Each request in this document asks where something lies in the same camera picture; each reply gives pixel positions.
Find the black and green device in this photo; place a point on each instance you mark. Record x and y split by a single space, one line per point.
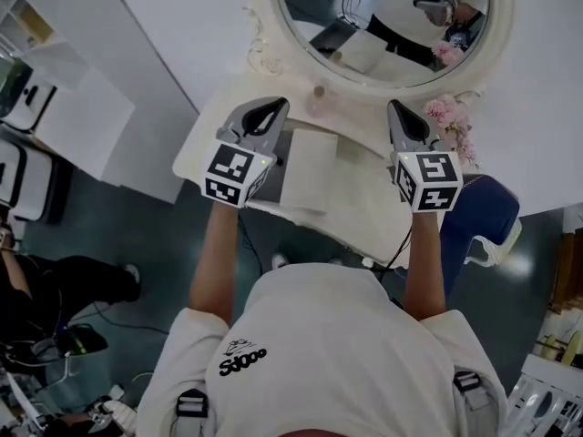
86 339

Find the person's white shoe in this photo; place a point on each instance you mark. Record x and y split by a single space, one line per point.
369 262
279 260

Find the person's right forearm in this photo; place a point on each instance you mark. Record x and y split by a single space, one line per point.
424 262

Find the pink flower bouquet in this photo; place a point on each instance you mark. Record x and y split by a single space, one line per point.
448 116

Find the blue chair with white frame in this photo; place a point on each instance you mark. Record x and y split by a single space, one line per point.
483 207

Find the white appliance with black panel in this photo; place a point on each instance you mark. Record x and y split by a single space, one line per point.
27 103

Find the white oval framed mirror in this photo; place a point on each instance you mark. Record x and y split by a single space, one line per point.
498 53

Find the white low cabinet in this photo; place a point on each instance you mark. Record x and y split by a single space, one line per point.
86 125

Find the pink glass perfume bottle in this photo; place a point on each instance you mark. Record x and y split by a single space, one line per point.
320 100

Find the brown wooden cabinet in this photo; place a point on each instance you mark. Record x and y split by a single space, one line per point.
569 271

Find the white and black device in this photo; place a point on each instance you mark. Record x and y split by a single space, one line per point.
32 180

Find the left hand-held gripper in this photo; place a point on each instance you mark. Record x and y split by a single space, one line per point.
228 171

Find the white open shelf unit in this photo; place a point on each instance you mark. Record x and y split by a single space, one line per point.
32 25

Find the white dressing table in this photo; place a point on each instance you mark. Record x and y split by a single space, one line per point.
360 189

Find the person's left forearm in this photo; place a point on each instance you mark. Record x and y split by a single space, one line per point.
216 253

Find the white box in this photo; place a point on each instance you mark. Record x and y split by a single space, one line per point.
309 171

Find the person's white t-shirt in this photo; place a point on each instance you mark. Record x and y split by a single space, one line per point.
328 348

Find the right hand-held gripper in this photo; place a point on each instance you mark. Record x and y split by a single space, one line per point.
435 175

